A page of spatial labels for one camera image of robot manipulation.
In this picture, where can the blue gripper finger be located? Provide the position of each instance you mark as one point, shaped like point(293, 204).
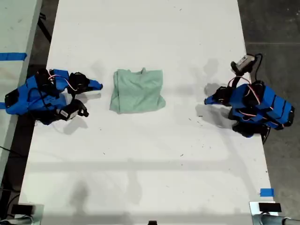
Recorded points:
point(211, 99)
point(95, 85)

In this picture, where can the pale green T-shirt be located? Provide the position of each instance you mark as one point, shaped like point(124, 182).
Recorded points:
point(138, 93)

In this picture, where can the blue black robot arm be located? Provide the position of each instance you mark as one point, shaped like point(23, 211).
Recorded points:
point(23, 100)
point(276, 105)

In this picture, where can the long blue tape strip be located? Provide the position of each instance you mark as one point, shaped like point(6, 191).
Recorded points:
point(12, 56)

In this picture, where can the small black box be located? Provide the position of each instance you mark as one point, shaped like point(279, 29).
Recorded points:
point(22, 209)
point(269, 207)

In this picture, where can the grey blue tube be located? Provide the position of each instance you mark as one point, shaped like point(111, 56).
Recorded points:
point(269, 220)
point(18, 220)

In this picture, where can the small black block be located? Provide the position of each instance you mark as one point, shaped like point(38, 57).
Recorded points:
point(152, 223)

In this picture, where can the black camera stalk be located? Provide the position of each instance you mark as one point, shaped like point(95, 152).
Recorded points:
point(236, 80)

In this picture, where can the black camera box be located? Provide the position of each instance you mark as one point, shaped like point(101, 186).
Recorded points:
point(70, 111)
point(243, 61)

